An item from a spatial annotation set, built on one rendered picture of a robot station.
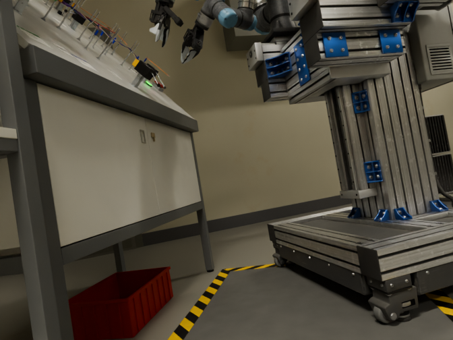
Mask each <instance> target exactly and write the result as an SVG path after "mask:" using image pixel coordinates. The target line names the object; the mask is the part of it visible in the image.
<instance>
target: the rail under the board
mask: <svg viewBox="0 0 453 340"><path fill-rule="evenodd" d="M19 50H20V59H21V64H22V72H23V77H24V78H28V79H30V80H34V81H36V83H39V84H42V85H45V86H48V87H51V88H54V89H57V90H61V91H64V92H67V93H70V94H73V95H76V96H79V97H82V98H86V99H88V100H91V101H94V102H97V103H100V104H103V105H106V106H109V107H113V108H116V109H119V110H122V111H125V112H128V113H131V114H134V115H138V116H140V117H144V118H146V119H150V120H152V121H156V122H159V123H163V124H165V125H169V126H171V127H174V128H177V129H180V130H183V131H186V132H191V133H193V132H198V131H199V129H198V122H197V120H195V119H192V118H190V117H188V116H186V115H184V114H182V113H180V112H178V111H175V110H173V109H171V108H169V107H166V106H164V105H162V104H160V103H157V102H156V101H153V100H152V99H150V98H147V97H145V96H143V95H141V94H138V93H136V92H134V91H132V90H130V89H128V88H126V87H124V86H121V85H119V84H117V83H115V82H113V81H110V80H108V79H106V78H104V77H102V76H99V75H98V74H95V73H93V72H91V71H89V70H87V69H84V68H82V67H80V66H78V65H76V64H74V63H72V62H70V61H68V60H65V59H63V58H61V57H59V56H56V55H54V54H52V53H50V52H48V51H46V50H44V49H41V48H40V47H37V46H35V45H30V46H27V47H26V48H21V49H19Z"/></svg>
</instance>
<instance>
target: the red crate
mask: <svg viewBox="0 0 453 340"><path fill-rule="evenodd" d="M170 269H171V267H170V266H167V267H160V268H149V269H142V270H136V271H124V272H118V273H114V274H112V275H110V276H109V277H107V278H105V279H103V280H102V281H100V282H98V283H96V284H95V285H93V286H91V287H89V288H87V289H86V290H84V291H82V292H81V293H79V294H77V295H75V296H73V297H72V298H70V299H68V301H69V310H70V315H71V323H72V329H73V337H74V340H102V339H123V338H133V337H135V336H136V335H137V334H138V333H139V332H140V331H141V329H142V328H143V327H144V326H145V325H146V324H147V323H148V322H149V321H150V320H151V319H152V318H153V317H154V316H155V315H156V314H157V313H158V312H159V311H160V310H161V309H162V308H163V307H164V306H165V305H166V303H167V302H168V301H169V300H170V299H171V298H172V297H173V289H172V285H171V276H170V272H169V270H170Z"/></svg>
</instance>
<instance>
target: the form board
mask: <svg viewBox="0 0 453 340"><path fill-rule="evenodd" d="M47 1H48V0H29V2H28V5H29V7H28V6H26V7H25V8H24V10H23V12H22V15H20V14H19V13H18V12H16V11H13V12H14V17H15V22H16V25H18V26H20V27H22V28H24V29H26V30H28V31H30V32H32V33H34V34H36V35H38V36H39V37H40V38H41V39H43V41H45V42H46V43H47V44H48V45H49V46H50V47H52V48H50V47H48V46H46V45H44V44H42V43H40V42H37V41H35V40H33V39H31V38H30V37H29V36H27V35H26V34H25V33H24V32H23V31H21V30H20V29H19V28H18V27H17V26H16V31H17V36H18V44H19V45H20V46H21V47H23V48H26V47H27V46H30V45H35V46H37V47H40V48H41V49H44V50H46V51H48V52H50V53H52V54H54V55H56V56H59V57H61V58H63V59H65V60H68V61H70V62H72V63H74V64H76V65H78V66H80V67H82V68H84V69H87V70H89V71H91V72H93V73H95V74H98V75H99V76H102V77H104V78H106V79H108V80H110V81H113V82H115V83H117V84H119V85H121V86H124V87H126V88H128V89H130V90H132V91H134V92H136V93H138V94H141V95H143V96H145V97H147V98H150V99H152V100H153V101H156V102H157V103H160V104H162V105H164V106H166V107H169V108H171V109H173V110H175V111H178V112H180V113H182V114H184V115H186V116H188V117H190V118H192V119H193V117H192V116H190V115H189V114H188V113H187V112H185V111H184V110H183V109H182V108H181V107H180V106H179V105H177V104H176V103H175V102H174V101H172V100H171V99H170V98H169V97H168V96H167V95H166V94H165V93H163V92H161V91H159V90H157V89H156V88H155V87H154V86H152V87H151V86H149V85H147V84H145V83H143V82H141V83H140V84H139V86H138V88H136V87H134V86H132V85H131V84H130V83H132V82H133V80H134V79H135V77H136V76H137V75H138V74H139V73H137V74H136V73H134V72H133V71H130V70H128V69H129V68H130V67H131V65H130V64H129V63H128V62H126V61H125V62H124V63H123V61H124V59H123V58H122V57H121V56H120V55H118V54H117V53H116V52H114V53H113V55H111V54H110V53H112V52H113V50H112V48H110V49H109V50H108V53H107V54H106V55H104V54H102V56H101V57H100V60H99V59H97V57H99V56H100V54H101V53H102V51H103V50H104V48H105V47H106V46H107V44H106V43H105V44H104V45H103V47H102V46H101V45H102V44H103V43H104V42H103V41H102V40H100V39H98V37H97V36H95V37H94V38H93V40H92V42H91V43H90V44H89V45H88V43H89V42H90V40H91V39H92V37H93V36H94V34H93V35H92V36H91V34H92V32H91V31H90V30H89V29H88V28H87V29H86V31H85V33H84V34H83V35H82V37H81V39H80V41H79V40H78V39H77V38H79V37H80V35H81V34H82V32H83V31H84V29H85V28H86V27H85V25H81V24H78V26H77V28H76V29H75V30H73V29H71V28H70V27H69V26H68V25H70V24H71V23H72V21H73V18H72V19H71V21H70V20H68V19H70V17H71V15H69V17H68V19H67V18H66V19H65V21H64V22H63V24H64V25H65V26H66V27H65V26H63V25H61V27H60V29H58V28H57V27H56V26H59V25H60V23H59V22H58V21H57V20H59V21H60V22H62V20H63V19H64V17H65V16H66V14H67V13H64V14H63V16H62V15H59V14H58V13H57V12H58V11H57V10H56V9H55V7H56V5H54V6H53V8H52V9H51V10H50V12H49V14H48V16H47V17H46V18H45V21H44V20H42V19H41V18H43V17H44V16H45V14H46V13H47V12H48V10H49V8H50V7H49V6H46V5H45V4H44V2H45V3H46V2H47ZM54 18H55V19H56V20H55V19H54ZM90 36H91V38H90V39H89V38H88V37H90ZM97 39H98V41H97V43H96V44H95V45H94V43H95V42H96V40H97ZM52 42H53V43H55V44H57V45H59V46H60V47H63V48H64V49H65V50H66V51H67V52H68V53H70V54H73V55H75V56H77V57H79V58H81V59H83V60H85V61H87V62H88V63H89V64H90V65H91V66H92V67H93V68H94V69H95V70H97V71H98V72H97V71H95V70H93V69H91V68H89V67H87V66H85V65H83V64H82V63H80V62H79V61H78V60H77V59H76V58H75V57H74V56H73V57H72V56H70V55H68V54H66V53H64V52H62V51H61V50H60V49H58V48H57V47H56V46H55V45H54V44H53V43H52ZM87 45H88V47H87V50H85V47H86V46H87ZM93 45H94V48H92V47H91V46H93ZM122 63H123V67H122V66H121V65H120V64H122ZM109 70H110V71H112V72H114V73H115V74H117V75H118V76H119V77H120V78H121V79H122V80H121V79H119V78H117V77H116V76H114V75H113V74H112V73H111V72H110V71H109ZM129 82H130V83H129Z"/></svg>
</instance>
